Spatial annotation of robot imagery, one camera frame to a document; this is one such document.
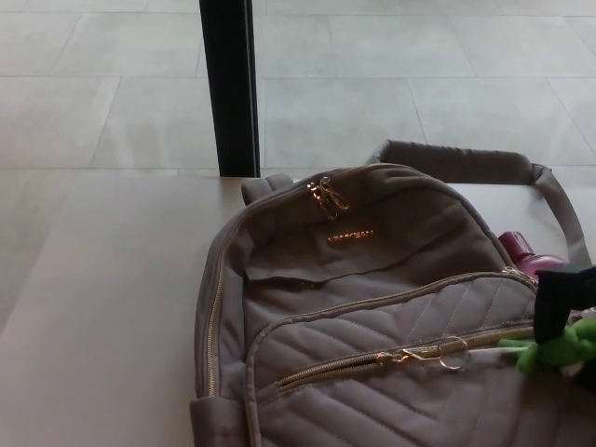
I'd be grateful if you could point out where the black vertical post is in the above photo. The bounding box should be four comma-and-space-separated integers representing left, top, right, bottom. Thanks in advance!
198, 0, 263, 179

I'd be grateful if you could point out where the grey quilted backpack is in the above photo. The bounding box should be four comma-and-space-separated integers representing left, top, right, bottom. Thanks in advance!
187, 138, 596, 447

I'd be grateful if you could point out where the pink transparent water bottle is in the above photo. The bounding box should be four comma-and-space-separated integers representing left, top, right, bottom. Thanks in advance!
497, 230, 567, 281

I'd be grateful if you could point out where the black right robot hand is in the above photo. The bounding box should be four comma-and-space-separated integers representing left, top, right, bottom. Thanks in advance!
532, 264, 596, 345

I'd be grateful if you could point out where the green plush keychain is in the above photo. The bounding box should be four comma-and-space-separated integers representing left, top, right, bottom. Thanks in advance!
435, 319, 596, 376

